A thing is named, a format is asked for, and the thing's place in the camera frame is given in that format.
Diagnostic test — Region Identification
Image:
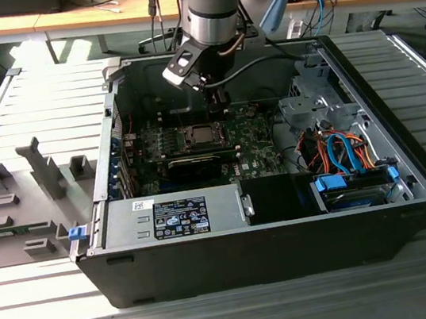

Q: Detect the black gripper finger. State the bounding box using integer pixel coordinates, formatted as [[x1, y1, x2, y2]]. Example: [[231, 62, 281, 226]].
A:
[[215, 83, 232, 117], [204, 83, 221, 117]]

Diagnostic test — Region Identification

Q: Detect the CPU with silver top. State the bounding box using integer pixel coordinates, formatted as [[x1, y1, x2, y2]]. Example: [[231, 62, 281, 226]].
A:
[[190, 124, 220, 144]]

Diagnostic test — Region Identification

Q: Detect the CPU socket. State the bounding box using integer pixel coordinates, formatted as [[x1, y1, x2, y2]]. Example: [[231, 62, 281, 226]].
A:
[[176, 117, 234, 152]]

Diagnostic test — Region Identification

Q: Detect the green motherboard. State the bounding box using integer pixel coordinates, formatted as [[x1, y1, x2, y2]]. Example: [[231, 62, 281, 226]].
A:
[[121, 94, 295, 199]]

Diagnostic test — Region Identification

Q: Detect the office chair base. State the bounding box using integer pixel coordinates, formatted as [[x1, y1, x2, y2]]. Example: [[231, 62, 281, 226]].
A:
[[136, 27, 188, 57]]

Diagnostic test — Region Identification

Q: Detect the black graphics card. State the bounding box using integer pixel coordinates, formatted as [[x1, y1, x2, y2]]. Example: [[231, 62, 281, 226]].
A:
[[164, 148, 228, 188]]

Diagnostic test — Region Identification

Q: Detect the pale blue teach pendant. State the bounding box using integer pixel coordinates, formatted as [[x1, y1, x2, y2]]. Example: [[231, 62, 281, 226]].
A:
[[252, 0, 297, 37]]

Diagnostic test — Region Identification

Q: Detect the silver metal drive cage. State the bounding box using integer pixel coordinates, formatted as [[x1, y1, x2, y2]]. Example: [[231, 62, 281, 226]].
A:
[[269, 45, 368, 134]]

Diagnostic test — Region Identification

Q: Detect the hard disk in blue carrier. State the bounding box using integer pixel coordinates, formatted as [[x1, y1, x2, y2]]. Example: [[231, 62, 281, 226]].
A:
[[309, 163, 405, 215]]

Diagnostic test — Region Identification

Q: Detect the silver power supply unit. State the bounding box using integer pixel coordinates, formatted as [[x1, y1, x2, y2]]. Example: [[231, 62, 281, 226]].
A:
[[97, 181, 249, 251]]

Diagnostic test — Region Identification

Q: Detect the black PC case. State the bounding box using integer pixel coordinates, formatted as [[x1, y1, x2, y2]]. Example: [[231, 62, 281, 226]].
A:
[[45, 11, 426, 317]]

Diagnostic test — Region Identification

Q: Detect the blue case latch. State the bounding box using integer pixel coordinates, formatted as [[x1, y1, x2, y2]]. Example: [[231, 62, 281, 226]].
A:
[[67, 225, 90, 243]]

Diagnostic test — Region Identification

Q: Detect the grey parts rack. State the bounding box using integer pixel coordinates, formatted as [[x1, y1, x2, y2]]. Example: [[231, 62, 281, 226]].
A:
[[0, 127, 109, 269]]

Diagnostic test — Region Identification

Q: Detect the green RAM stick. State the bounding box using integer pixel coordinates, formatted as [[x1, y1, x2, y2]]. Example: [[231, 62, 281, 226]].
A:
[[0, 220, 56, 241]]

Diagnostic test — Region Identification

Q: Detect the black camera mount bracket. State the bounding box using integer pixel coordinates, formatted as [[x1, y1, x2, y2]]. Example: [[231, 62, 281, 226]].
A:
[[162, 40, 203, 79]]

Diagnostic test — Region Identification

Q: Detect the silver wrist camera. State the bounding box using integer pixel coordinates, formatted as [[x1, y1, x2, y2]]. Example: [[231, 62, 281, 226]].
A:
[[161, 63, 203, 95]]

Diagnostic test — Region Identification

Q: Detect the black camera cable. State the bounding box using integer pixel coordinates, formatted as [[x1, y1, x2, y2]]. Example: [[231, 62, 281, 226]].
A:
[[198, 48, 313, 90]]

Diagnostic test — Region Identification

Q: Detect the orange wire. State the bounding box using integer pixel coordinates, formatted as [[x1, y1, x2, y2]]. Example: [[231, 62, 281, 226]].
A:
[[301, 133, 330, 174], [347, 127, 382, 171]]

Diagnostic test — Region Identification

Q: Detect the blue wire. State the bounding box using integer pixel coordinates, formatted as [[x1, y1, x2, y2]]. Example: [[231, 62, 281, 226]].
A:
[[323, 128, 364, 179]]

